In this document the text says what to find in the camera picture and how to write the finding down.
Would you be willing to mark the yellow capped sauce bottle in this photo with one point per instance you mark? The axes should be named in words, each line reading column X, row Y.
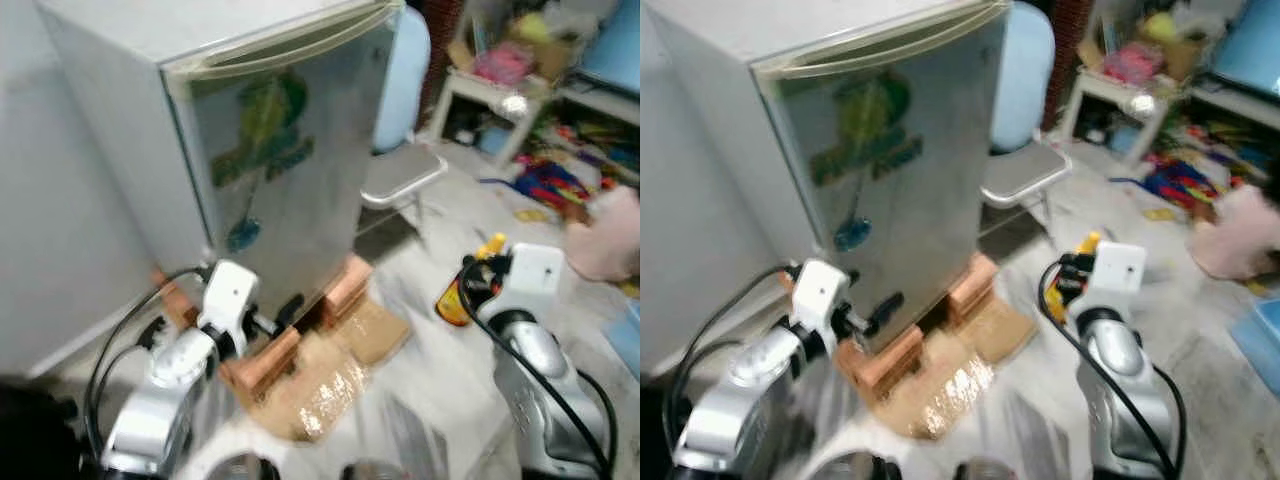
column 455, row 300
column 1052, row 300

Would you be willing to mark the small blue fridge sticker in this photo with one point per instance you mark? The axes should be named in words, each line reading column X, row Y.
column 245, row 235
column 852, row 233

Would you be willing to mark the green fridge sticker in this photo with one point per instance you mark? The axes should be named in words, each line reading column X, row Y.
column 265, row 125
column 865, row 125

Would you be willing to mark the small white fridge cabinet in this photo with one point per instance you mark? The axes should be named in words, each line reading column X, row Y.
column 710, row 110
column 110, row 110

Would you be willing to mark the flat brown printed cardboard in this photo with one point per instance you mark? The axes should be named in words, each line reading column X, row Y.
column 315, row 395
column 940, row 395

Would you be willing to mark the colourful toy heap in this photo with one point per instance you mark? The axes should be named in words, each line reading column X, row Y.
column 550, row 185
column 1180, row 183

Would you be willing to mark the person in pale pink clothes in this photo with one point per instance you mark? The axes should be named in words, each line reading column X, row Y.
column 1235, row 240
column 605, row 240

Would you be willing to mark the grey robot left leg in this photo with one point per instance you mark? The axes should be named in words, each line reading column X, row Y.
column 240, row 468
column 850, row 468

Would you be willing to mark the grey robot leg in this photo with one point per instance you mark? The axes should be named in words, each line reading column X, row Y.
column 850, row 468
column 240, row 468
column 372, row 471
column 988, row 470

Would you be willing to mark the light blue plastic bin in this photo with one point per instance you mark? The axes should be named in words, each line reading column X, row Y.
column 1258, row 345
column 625, row 340

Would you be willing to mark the grey robot right leg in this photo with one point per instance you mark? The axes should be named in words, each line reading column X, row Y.
column 372, row 471
column 988, row 470

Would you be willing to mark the white shelf table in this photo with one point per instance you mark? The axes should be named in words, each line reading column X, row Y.
column 1110, row 92
column 480, row 92

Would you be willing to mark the light blue chair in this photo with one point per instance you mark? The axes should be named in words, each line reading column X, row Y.
column 1022, row 80
column 402, row 80

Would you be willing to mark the cardboard box of toys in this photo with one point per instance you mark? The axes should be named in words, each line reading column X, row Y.
column 1135, row 60
column 505, row 60

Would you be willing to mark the light blue board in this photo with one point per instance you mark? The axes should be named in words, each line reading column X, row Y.
column 1250, row 45
column 615, row 45

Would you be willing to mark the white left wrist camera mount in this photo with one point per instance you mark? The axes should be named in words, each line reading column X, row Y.
column 228, row 295
column 820, row 292

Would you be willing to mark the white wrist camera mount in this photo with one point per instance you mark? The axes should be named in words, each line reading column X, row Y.
column 1118, row 275
column 228, row 295
column 535, row 275
column 820, row 292

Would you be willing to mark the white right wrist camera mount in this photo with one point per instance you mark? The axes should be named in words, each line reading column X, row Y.
column 1118, row 275
column 535, row 275

